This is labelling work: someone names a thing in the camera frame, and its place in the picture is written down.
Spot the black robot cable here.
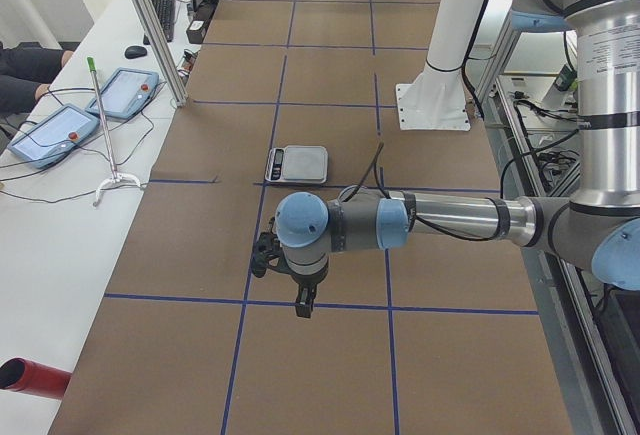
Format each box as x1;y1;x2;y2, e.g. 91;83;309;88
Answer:
344;141;501;242

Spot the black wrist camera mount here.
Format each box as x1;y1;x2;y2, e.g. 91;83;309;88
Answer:
250;217;291;278

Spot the red tube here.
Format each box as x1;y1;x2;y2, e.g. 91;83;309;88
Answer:
1;358;71;400

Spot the black box on table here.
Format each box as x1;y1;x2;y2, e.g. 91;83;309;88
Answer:
186;20;207;45

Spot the digital kitchen scale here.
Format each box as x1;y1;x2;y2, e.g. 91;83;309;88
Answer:
264;145;328;184

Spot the person's forearm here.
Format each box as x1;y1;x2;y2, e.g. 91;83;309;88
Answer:
1;46;74;114

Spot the black keyboard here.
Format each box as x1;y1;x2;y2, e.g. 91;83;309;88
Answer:
151;0;176;42

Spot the blue teach pendant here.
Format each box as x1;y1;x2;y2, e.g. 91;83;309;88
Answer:
98;67;159;120
8;104;99;168

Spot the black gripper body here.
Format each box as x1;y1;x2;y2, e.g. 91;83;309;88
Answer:
295;281;318;305

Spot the aluminium frame post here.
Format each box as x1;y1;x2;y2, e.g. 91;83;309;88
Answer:
131;0;187;107

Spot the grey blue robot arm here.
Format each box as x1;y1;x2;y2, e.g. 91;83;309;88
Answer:
251;0;639;318

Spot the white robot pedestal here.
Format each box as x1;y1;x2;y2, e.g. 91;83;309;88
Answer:
396;0;489;131

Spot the near blue teach pendant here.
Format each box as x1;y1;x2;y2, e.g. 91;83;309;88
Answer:
8;104;99;168

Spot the far blue teach pendant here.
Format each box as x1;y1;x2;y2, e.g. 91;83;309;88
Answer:
98;67;159;120

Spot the black computer mouse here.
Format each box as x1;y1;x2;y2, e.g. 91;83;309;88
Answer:
124;45;148;60

